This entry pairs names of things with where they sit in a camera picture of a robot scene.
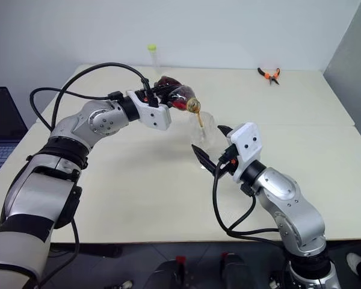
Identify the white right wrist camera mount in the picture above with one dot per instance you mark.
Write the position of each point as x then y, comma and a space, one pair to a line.
248, 144

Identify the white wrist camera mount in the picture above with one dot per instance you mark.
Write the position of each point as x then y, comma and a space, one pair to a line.
153, 116
248, 144

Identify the dark laptop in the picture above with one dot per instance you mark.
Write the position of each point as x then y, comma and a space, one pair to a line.
1, 123

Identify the clear plastic cup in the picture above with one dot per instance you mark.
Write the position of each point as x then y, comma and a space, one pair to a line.
209, 129

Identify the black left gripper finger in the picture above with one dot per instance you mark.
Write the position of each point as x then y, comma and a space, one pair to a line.
170, 104
167, 88

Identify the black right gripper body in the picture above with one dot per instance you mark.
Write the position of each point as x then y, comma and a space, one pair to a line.
228, 162

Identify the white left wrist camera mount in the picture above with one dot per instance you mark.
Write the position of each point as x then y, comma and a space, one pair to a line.
153, 116

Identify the dark rounded shape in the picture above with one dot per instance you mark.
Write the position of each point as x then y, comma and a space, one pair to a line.
168, 275
236, 272

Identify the orange black pliers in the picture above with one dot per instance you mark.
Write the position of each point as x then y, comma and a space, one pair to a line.
270, 76

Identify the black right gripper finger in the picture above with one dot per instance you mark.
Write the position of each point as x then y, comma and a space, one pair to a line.
226, 130
205, 159

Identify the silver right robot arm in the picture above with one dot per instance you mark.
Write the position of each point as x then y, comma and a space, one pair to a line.
291, 204

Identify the clear tube with yellow cap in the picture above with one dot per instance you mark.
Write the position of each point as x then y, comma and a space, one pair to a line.
155, 61

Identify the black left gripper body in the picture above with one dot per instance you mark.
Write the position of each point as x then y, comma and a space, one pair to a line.
162, 97

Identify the dark soda bottle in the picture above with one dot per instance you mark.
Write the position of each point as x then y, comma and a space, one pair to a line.
182, 97

